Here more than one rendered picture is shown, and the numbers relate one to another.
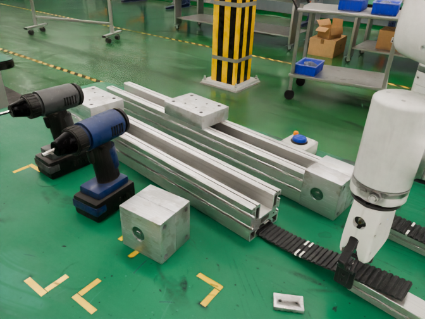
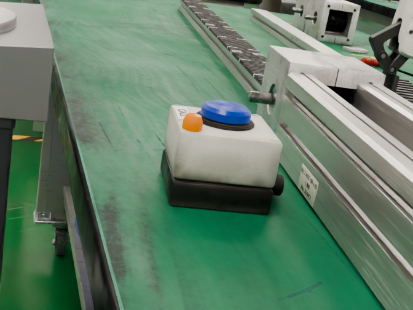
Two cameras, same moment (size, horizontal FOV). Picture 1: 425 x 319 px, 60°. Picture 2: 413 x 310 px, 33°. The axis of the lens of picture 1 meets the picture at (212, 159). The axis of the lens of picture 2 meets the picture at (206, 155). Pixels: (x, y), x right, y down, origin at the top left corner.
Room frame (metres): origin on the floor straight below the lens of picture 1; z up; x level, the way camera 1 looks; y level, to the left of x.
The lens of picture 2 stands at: (1.36, 0.07, 0.98)
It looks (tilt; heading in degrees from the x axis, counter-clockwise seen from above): 18 degrees down; 216
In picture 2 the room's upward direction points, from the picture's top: 10 degrees clockwise
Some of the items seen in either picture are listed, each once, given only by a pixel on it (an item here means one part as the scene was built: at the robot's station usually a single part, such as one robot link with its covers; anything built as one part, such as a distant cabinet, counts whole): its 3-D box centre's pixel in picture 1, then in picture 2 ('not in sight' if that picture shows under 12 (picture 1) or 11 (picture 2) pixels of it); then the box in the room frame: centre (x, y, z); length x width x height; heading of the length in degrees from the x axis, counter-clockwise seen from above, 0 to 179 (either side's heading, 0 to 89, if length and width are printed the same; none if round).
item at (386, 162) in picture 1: (396, 140); not in sight; (0.48, -0.26, 1.07); 0.09 x 0.08 x 0.13; 57
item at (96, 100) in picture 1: (93, 106); not in sight; (1.05, 0.37, 0.87); 0.16 x 0.11 x 0.07; 48
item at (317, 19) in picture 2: not in sight; (326, 19); (-0.14, -0.75, 0.83); 0.11 x 0.10 x 0.10; 139
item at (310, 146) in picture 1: (296, 151); (228, 156); (0.93, -0.23, 0.81); 0.10 x 0.08 x 0.06; 138
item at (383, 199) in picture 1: (378, 187); not in sight; (0.48, -0.26, 0.99); 0.09 x 0.08 x 0.03; 138
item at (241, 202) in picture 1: (145, 149); not in sight; (0.88, 0.18, 0.82); 0.80 x 0.10 x 0.09; 48
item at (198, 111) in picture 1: (195, 114); not in sight; (1.02, 0.05, 0.87); 0.16 x 0.11 x 0.07; 48
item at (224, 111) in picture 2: (299, 140); (225, 117); (0.93, -0.24, 0.84); 0.04 x 0.04 x 0.02
